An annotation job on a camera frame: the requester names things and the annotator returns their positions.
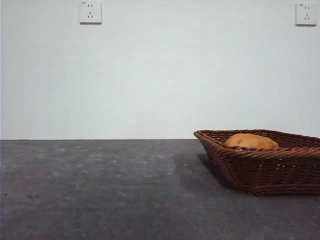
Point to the brown potato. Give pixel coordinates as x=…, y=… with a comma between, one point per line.
x=252, y=141

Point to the brown wicker basket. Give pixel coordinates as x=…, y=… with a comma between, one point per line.
x=270, y=172

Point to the white wall socket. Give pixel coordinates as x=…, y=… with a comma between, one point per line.
x=90, y=12
x=306, y=14

